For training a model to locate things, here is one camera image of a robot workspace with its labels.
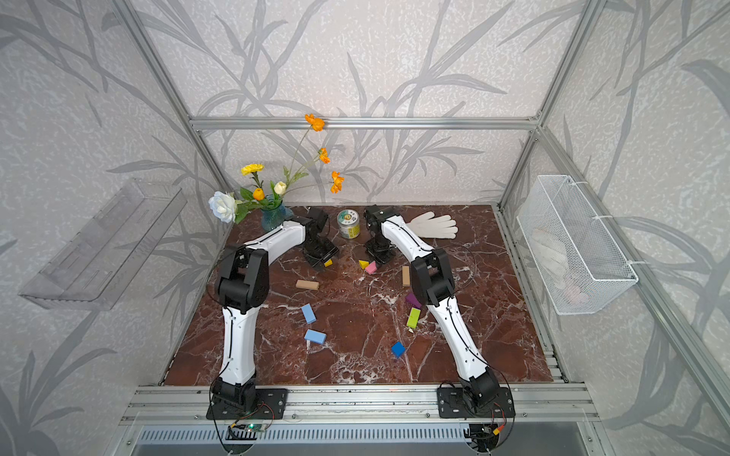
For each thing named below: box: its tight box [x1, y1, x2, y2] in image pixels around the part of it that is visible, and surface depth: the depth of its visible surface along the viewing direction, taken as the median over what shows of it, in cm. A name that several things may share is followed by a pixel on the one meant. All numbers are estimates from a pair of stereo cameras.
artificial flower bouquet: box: [208, 114, 346, 225], surface depth 88 cm
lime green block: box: [406, 306, 422, 329], surface depth 90 cm
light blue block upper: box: [301, 303, 317, 324], surface depth 91 cm
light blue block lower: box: [304, 328, 327, 344], surface depth 86 cm
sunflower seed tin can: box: [336, 209, 361, 240], surface depth 107 cm
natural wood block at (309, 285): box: [295, 279, 320, 290], surface depth 98 cm
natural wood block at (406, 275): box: [402, 266, 410, 287], surface depth 100 cm
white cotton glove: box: [405, 210, 459, 240], surface depth 118 cm
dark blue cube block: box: [391, 341, 406, 359], surface depth 84 cm
